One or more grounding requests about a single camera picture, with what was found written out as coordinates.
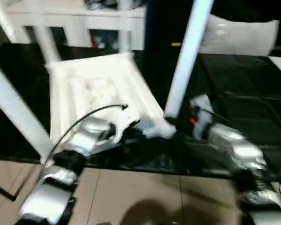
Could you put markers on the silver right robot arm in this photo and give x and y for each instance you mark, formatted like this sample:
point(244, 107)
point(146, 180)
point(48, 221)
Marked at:
point(238, 147)

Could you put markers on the white glass-door cabinet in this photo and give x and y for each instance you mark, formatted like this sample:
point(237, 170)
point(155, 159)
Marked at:
point(84, 21)

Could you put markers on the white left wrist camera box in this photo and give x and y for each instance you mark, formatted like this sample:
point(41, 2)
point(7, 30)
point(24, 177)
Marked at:
point(126, 119)

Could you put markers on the grey cushion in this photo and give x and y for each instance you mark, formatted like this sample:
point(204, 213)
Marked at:
point(241, 35)

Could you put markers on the black work mat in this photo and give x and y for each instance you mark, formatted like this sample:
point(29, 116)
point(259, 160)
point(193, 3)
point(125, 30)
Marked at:
point(243, 82)

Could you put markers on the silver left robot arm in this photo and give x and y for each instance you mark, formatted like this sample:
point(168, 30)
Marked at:
point(84, 138)

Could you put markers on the red bottle behind glass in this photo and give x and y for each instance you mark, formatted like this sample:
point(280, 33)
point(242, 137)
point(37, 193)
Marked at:
point(94, 42)

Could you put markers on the white plastic table leg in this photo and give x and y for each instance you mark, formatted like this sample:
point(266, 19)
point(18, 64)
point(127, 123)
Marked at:
point(48, 47)
point(16, 110)
point(124, 28)
point(187, 58)

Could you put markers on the white plastic table top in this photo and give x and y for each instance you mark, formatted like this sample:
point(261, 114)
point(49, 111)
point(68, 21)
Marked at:
point(96, 82)

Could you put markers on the black metal frame bar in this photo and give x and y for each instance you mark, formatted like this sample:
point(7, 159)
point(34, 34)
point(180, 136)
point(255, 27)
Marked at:
point(3, 191)

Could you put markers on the black box with yellow label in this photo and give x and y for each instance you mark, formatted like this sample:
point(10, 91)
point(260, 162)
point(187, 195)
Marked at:
point(164, 23)

